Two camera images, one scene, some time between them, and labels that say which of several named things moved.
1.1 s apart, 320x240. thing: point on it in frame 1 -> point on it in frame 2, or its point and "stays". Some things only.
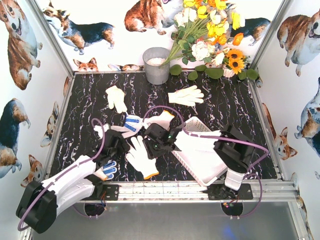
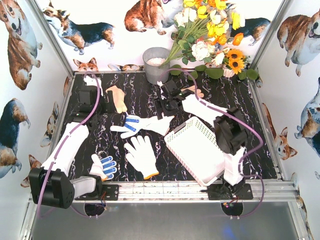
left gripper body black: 116,144 -> 110,102
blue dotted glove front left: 106,172 stays
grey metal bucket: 153,57 stays
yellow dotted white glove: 147,166 stays
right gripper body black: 152,135 -> 160,107
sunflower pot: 234,62 stays
